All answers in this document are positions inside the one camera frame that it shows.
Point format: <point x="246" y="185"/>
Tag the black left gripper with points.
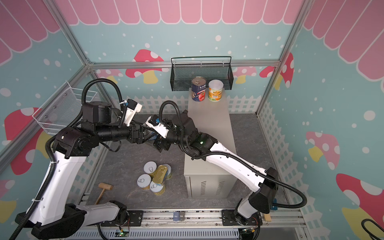
<point x="139" y="139"/>

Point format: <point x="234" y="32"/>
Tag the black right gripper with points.
<point x="162" y="141"/>

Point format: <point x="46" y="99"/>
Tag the dark blue red label can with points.
<point x="198" y="89"/>

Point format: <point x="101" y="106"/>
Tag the orange green plastic-lid can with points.
<point x="215" y="90"/>

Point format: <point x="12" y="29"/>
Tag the blue label tin can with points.
<point x="153" y="139"/>

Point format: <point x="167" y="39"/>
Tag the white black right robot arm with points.
<point x="181" y="131"/>

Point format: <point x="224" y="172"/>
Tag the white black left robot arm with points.
<point x="50" y="216"/>

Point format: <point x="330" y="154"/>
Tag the grey metal cabinet counter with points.
<point x="205" y="180"/>

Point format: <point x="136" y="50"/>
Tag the white lid can rear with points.
<point x="150" y="168"/>

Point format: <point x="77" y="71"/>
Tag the gold rectangular spam tin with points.
<point x="160" y="175"/>

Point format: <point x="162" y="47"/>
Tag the green can white lid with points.
<point x="169" y="171"/>

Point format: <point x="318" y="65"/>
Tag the white lid can front left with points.
<point x="144" y="182"/>

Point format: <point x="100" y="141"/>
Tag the wooden mallet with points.
<point x="104" y="187"/>

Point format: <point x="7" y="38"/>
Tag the teal object on floor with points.
<point x="273" y="207"/>

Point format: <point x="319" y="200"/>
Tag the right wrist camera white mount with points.
<point x="154" y="123"/>

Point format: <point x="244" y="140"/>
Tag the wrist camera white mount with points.
<point x="130" y="108"/>
<point x="154" y="123"/>

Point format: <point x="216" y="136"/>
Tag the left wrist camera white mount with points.
<point x="130" y="108"/>

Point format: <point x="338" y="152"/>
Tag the black wire mesh basket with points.
<point x="184" y="69"/>

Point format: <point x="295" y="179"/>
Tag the small blue device on rail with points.
<point x="178" y="216"/>

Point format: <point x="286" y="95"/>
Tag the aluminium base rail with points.
<point x="210" y="218"/>

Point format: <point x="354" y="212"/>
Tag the white wire mesh basket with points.
<point x="59" y="110"/>

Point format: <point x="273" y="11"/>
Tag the white slotted cable duct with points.
<point x="171" y="234"/>

